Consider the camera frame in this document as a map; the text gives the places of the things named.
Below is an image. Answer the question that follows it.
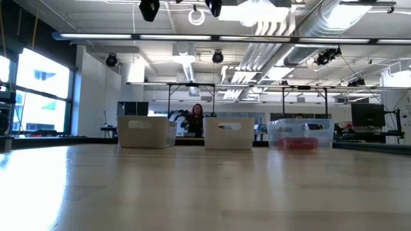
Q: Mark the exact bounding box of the black beam with light strips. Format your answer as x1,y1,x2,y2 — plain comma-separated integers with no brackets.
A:
51,31,411,46

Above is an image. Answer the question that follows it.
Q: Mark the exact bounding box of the black monitor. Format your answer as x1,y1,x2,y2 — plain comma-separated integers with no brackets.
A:
117,101,150,117
350,102,386,128

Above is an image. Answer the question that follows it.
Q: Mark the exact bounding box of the grey plastic bin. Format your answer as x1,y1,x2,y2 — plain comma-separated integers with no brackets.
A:
117,115,177,149

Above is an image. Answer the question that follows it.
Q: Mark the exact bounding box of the white plastic bin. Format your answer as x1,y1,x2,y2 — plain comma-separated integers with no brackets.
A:
202,117,256,151

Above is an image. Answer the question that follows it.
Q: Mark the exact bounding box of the clear plastic bin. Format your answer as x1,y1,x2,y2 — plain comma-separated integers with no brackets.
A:
267,118,335,151

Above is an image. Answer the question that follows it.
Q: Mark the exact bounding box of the black equipment rack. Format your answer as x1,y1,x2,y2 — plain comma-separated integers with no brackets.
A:
0,91,17,148

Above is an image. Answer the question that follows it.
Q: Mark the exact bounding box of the black stand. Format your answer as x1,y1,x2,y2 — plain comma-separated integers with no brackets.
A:
383,108,405,142

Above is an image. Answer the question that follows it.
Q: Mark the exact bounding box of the white coiled cable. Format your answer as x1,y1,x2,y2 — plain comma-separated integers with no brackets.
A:
188,8,206,26

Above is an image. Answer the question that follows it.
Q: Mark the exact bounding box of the black workstation frame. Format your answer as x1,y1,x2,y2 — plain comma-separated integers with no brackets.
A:
166,82,216,118
281,85,329,119

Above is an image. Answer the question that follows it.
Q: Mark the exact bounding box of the silver ventilation duct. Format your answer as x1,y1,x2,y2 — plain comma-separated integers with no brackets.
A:
284,0,375,67

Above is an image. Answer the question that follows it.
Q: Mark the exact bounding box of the black ceiling camera rig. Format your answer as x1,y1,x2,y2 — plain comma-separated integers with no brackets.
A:
313,47,343,67

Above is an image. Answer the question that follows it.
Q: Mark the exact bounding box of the black aluminium table frame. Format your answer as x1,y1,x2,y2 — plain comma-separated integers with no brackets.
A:
0,135,411,157

